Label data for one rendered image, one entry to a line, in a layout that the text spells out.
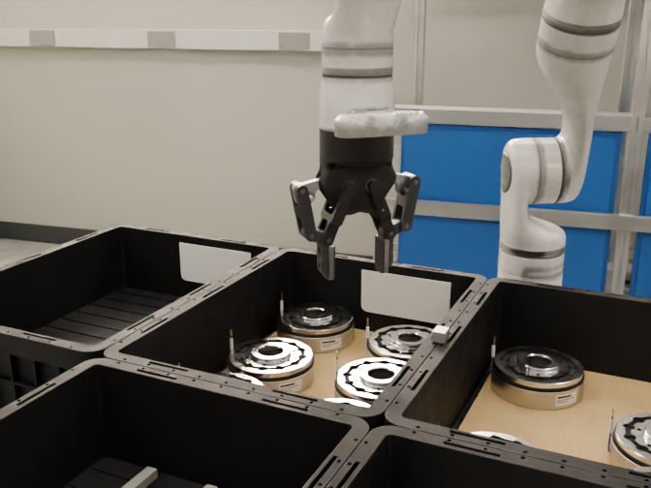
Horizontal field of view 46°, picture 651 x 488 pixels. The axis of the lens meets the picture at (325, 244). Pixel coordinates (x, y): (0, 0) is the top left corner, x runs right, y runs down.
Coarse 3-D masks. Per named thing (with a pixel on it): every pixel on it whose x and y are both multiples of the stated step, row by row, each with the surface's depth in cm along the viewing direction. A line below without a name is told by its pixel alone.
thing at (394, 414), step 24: (528, 288) 95; (552, 288) 94; (456, 336) 80; (432, 360) 74; (408, 384) 70; (408, 408) 66; (432, 432) 62; (456, 432) 62; (528, 456) 59; (552, 456) 58; (648, 480) 56
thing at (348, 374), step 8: (360, 360) 90; (368, 360) 90; (376, 360) 90; (384, 360) 90; (392, 360) 90; (344, 368) 88; (352, 368) 89; (360, 368) 88; (400, 368) 88; (336, 376) 86; (344, 376) 87; (352, 376) 86; (344, 384) 84; (352, 384) 85; (360, 384) 84; (344, 392) 83; (352, 392) 82; (360, 392) 82; (368, 392) 83; (376, 392) 83; (360, 400) 82; (368, 400) 81
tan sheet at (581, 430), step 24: (600, 384) 91; (624, 384) 91; (648, 384) 91; (480, 408) 86; (504, 408) 86; (576, 408) 86; (600, 408) 86; (624, 408) 86; (648, 408) 86; (504, 432) 81; (528, 432) 81; (552, 432) 81; (576, 432) 81; (600, 432) 81; (576, 456) 76; (600, 456) 76
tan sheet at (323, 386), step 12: (276, 336) 104; (360, 336) 104; (348, 348) 101; (360, 348) 101; (324, 360) 97; (348, 360) 97; (324, 372) 94; (312, 384) 91; (324, 384) 91; (312, 396) 88; (324, 396) 88
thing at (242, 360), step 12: (240, 348) 93; (252, 348) 93; (300, 348) 94; (240, 360) 91; (252, 360) 90; (288, 360) 90; (300, 360) 90; (312, 360) 91; (240, 372) 88; (252, 372) 87; (264, 372) 87; (276, 372) 87; (288, 372) 87
